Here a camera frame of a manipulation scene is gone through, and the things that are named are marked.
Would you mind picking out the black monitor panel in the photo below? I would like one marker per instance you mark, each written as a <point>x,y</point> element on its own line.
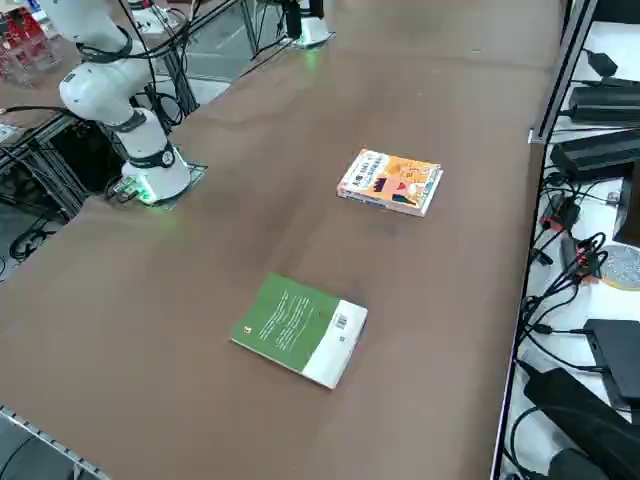
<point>630,205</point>

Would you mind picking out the aluminium frame post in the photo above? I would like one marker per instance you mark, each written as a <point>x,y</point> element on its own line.
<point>567,65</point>

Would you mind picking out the orange book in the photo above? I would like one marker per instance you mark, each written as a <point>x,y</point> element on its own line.
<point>395,182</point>

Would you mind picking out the green and white book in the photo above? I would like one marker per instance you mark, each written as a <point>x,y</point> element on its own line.
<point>285,320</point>

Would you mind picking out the orange and black connector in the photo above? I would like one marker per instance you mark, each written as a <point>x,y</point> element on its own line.
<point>562,212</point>

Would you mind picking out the black power strip pair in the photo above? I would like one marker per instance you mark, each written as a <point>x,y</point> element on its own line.
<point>607,100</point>

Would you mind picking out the ribbed aluminium rail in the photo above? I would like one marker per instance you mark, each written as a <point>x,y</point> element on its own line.
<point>45,435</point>

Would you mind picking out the small black power adapter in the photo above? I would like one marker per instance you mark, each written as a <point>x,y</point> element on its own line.
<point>602,62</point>

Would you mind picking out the black tripod legs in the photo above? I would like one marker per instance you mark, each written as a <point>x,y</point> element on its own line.
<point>260,25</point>

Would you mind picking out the clear shelf with red packets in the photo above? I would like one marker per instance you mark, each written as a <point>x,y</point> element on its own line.
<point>27,45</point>

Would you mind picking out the flat black box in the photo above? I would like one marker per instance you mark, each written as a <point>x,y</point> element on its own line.
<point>617,360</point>

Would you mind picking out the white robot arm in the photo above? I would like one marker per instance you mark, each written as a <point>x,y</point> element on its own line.
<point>312,32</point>
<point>95,90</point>

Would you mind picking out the round silver disc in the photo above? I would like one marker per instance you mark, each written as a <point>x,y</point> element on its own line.
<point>625,267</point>

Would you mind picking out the long black power strip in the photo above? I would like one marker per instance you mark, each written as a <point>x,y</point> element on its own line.
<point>595,155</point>

